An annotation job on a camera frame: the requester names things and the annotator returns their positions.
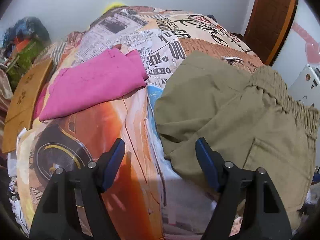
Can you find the newspaper print bed sheet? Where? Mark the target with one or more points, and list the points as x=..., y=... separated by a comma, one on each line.
x=147, y=199

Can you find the yellow object behind bed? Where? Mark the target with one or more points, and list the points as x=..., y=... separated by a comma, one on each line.
x=113, y=5

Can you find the olive green pants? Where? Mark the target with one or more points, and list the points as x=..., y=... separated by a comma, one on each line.
x=249, y=118

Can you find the brown cardboard box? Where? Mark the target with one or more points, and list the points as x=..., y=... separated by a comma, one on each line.
x=21, y=109

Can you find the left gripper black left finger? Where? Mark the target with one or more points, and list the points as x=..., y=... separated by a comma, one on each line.
x=72, y=207

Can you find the brown wooden door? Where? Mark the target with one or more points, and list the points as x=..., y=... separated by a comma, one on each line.
x=268, y=27

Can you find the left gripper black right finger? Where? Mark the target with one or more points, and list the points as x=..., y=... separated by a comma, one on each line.
x=249, y=206

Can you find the white electrical panel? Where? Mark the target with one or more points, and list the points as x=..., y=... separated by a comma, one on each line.
x=305, y=88

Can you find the pile of colourful clothes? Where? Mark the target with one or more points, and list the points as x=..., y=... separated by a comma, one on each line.
x=25, y=29

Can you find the pink folded garment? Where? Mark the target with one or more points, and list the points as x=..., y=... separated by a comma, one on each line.
x=106, y=77

